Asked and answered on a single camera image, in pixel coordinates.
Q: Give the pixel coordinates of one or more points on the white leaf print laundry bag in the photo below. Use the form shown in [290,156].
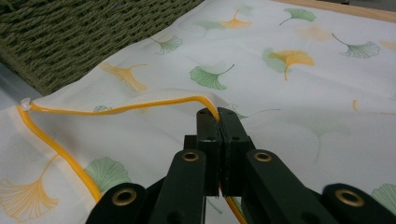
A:
[295,102]

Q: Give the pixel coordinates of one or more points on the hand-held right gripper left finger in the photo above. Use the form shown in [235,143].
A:
[211,146]

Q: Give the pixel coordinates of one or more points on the green woven basket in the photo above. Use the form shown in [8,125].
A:
[77,37]

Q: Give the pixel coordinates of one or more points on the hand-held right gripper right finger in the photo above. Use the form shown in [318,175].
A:
[232,146]

